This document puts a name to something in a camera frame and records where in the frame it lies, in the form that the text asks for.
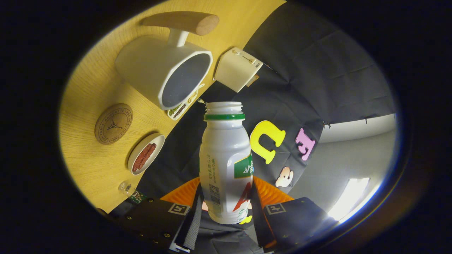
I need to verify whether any wooden table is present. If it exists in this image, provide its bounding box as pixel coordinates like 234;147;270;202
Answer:
58;0;286;214

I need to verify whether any white juice bottle green label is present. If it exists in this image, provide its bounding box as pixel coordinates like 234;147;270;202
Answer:
199;102;254;225

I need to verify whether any black backdrop cloth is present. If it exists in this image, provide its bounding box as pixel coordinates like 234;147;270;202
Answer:
136;0;396;254

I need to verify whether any brown meat patty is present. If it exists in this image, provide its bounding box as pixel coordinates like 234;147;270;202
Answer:
132;143;153;172
138;144;157;170

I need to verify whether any round cork coaster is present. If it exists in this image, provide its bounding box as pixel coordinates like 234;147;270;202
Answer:
94;103;133;145

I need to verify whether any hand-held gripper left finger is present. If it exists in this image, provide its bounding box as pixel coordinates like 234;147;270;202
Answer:
106;176;203;254

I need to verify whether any clear plastic water bottle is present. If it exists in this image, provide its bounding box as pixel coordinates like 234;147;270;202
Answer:
118;181;148;205

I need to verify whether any white cup wooden handle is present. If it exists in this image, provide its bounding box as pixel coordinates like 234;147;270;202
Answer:
115;11;220;110

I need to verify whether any round beige plate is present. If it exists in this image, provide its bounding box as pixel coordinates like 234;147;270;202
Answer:
127;133;166;176

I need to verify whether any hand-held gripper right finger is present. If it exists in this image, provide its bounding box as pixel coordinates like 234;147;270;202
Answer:
250;176;338;253

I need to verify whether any cream toaster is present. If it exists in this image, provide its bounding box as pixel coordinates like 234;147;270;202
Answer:
214;47;263;93

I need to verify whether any divided white bean dish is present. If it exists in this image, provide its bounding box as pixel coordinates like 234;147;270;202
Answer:
167;84;205;121

